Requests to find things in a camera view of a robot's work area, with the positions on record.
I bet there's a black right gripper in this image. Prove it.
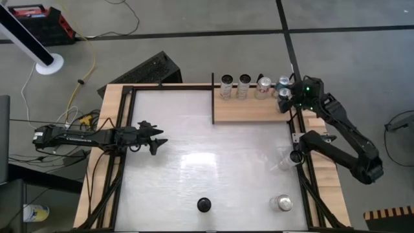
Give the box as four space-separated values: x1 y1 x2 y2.
277 76 325 115

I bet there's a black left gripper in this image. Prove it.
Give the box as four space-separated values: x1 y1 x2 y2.
113 120 169 157

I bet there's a blue silver Red Bull can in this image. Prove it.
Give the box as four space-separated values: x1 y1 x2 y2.
277 87 292 102
273 75 290 94

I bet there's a silver Diet Coke can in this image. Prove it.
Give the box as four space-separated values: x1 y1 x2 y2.
254 76 272 100
268 194 294 213

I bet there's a black perforated computer case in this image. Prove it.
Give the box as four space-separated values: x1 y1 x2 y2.
96 50 184 99

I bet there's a black power adapter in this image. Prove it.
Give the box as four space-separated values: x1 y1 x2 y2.
63 150 87 166

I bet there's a grey metal stand foot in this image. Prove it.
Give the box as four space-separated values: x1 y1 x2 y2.
384 115 414 133

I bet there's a black floor beam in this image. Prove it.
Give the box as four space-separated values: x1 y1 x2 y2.
6 162 84 195

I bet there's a white yellow jug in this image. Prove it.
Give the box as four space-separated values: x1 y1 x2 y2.
22 203 51 223

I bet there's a dark grey panel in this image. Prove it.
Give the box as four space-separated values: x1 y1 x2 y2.
0 94 11 185

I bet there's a red black toolbox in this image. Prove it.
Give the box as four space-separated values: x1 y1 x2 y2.
6 3 77 47

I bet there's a white black pole stand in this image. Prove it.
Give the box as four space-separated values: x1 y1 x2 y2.
0 3 65 76

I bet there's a dark grey cabinet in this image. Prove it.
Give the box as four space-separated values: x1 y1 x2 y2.
0 179 27 233

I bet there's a black orange striped box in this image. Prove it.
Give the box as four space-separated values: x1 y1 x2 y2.
362 205 414 233

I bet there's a wooden shelf with black frame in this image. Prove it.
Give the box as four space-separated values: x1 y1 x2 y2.
210 72 303 126

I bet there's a black metal table frame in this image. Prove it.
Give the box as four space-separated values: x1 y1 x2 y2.
84 82 349 232

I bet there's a yellow cable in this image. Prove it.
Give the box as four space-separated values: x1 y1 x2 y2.
56 0 98 126

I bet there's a white cable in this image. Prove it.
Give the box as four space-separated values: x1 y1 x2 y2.
20 62 80 131

